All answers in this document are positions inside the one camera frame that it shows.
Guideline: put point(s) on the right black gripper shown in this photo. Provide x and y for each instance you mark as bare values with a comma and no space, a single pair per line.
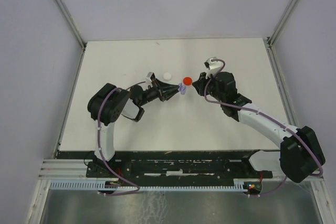
199,85

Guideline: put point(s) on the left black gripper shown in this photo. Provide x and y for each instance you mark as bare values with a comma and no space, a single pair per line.
171,89

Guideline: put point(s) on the orange round charging case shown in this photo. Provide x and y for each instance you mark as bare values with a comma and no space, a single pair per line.
187,81

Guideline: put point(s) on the white round charging case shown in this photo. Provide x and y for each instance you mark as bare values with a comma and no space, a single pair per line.
167,76

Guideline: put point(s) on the purple round charging case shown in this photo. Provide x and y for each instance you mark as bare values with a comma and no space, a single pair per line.
181,88

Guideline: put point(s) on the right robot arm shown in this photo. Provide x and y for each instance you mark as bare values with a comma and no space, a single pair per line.
300,152

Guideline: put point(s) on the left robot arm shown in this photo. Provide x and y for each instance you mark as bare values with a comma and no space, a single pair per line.
111,102

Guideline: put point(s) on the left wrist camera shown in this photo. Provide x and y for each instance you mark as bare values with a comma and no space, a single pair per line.
149,78

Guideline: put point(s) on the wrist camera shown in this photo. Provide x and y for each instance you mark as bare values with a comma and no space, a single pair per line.
213,66
149,78

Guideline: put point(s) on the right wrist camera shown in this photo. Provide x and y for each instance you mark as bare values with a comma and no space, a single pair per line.
213,66

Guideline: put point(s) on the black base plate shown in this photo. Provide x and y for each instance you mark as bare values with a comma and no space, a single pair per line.
237,156

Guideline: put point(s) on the left aluminium frame post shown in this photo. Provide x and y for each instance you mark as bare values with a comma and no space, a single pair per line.
70,22

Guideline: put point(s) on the aluminium frame post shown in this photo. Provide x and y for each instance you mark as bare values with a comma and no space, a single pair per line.
289,10
70,22

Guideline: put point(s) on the right aluminium frame post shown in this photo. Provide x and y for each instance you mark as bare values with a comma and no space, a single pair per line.
289,10

